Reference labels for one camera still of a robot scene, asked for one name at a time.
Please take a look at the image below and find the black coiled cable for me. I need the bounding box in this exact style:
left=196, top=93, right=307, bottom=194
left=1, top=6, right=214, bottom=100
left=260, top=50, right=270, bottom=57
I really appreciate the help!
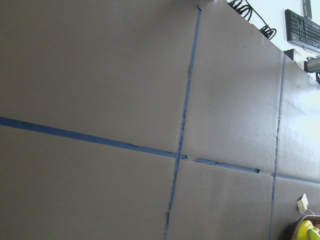
left=226, top=0, right=277, bottom=40

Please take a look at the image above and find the yellow lemon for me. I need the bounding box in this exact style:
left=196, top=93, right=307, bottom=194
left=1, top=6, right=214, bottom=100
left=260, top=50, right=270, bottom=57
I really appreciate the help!
left=295, top=220, right=320, bottom=240

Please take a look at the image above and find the black keyboard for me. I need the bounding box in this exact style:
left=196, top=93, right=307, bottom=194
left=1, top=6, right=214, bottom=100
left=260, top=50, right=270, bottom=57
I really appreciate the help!
left=284, top=9, right=320, bottom=53

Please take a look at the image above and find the paper price tag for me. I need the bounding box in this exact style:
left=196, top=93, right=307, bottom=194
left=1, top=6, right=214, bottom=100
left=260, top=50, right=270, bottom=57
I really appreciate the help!
left=296, top=193, right=309, bottom=214

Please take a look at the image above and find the brown wicker basket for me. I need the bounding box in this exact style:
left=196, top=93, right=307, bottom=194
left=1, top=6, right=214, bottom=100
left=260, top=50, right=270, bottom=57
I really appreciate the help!
left=280, top=215, right=320, bottom=240

